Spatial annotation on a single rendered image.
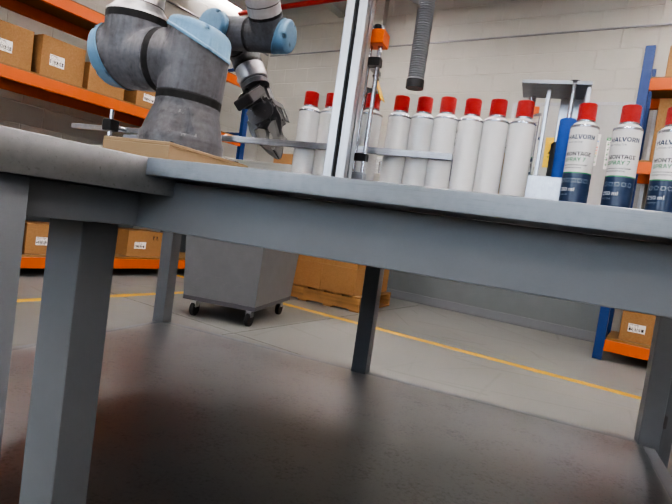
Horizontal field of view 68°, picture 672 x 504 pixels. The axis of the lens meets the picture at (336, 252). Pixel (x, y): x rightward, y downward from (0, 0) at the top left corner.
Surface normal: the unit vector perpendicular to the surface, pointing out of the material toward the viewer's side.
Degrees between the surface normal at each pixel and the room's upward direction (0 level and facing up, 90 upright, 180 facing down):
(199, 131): 74
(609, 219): 90
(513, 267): 90
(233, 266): 94
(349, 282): 90
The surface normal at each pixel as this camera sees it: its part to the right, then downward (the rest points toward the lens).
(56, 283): -0.37, 0.00
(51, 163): 0.83, 0.15
